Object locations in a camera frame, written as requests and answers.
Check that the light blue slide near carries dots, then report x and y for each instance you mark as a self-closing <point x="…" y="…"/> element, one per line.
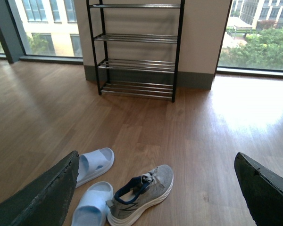
<point x="92" y="209"/>

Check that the light blue slide far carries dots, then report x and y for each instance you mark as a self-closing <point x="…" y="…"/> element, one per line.
<point x="94" y="164"/>

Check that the grey knit sneaker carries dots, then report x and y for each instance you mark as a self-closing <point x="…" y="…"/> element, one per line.
<point x="140" y="193"/>

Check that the light blue slide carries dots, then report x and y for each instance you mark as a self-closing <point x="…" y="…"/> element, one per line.
<point x="92" y="209"/>
<point x="94" y="164"/>

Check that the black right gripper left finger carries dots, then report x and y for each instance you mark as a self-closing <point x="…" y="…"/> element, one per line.
<point x="46" y="200"/>

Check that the black metal shoe rack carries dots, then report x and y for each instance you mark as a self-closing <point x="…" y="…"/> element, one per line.
<point x="136" y="46"/>

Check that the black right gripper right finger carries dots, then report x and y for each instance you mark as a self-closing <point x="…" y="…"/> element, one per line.
<point x="262" y="190"/>

